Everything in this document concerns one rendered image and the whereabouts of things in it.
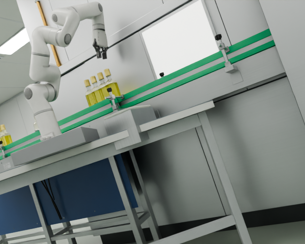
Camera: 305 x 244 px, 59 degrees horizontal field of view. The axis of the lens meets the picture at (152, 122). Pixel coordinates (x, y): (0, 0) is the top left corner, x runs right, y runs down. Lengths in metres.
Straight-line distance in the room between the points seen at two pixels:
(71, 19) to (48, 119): 0.50
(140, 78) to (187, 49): 0.34
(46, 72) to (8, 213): 1.33
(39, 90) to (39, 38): 0.25
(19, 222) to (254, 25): 2.06
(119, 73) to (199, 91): 0.63
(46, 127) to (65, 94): 0.79
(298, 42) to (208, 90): 0.45
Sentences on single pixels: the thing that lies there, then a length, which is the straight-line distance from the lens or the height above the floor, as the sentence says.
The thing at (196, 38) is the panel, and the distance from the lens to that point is 1.62.
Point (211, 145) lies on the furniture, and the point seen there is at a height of 0.55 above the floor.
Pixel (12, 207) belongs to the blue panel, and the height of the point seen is 0.52.
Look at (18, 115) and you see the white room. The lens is 7.57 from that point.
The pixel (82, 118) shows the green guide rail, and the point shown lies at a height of 0.92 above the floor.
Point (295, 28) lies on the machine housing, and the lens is 1.19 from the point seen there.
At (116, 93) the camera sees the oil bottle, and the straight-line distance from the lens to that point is 1.66.
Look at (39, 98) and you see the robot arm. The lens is 1.44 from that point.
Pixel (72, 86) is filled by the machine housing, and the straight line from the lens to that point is 2.12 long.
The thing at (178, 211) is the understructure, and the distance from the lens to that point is 1.83.
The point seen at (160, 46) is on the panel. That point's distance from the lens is 1.70.
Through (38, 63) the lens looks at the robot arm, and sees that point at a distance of 1.44.
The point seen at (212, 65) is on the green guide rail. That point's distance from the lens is 1.40.
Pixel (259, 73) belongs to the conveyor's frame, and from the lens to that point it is 1.34.
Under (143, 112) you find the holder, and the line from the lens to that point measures 1.33.
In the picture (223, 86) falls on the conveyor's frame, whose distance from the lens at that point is 1.36.
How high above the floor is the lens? 0.68
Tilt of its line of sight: 3 degrees up
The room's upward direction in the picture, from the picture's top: 19 degrees counter-clockwise
